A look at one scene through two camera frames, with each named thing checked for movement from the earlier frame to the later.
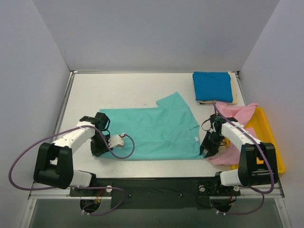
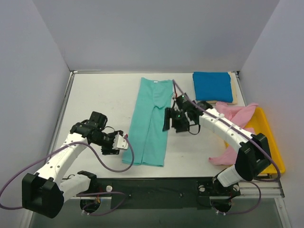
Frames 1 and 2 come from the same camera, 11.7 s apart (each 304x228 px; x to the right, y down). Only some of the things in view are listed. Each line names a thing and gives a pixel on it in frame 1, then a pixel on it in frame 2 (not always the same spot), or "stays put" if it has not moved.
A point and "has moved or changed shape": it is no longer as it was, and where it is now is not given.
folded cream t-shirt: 234,93 stays put
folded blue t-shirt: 213,85 stays put
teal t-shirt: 168,132 has moved or changed shape
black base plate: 127,193 stays put
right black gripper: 208,147 -> 177,118
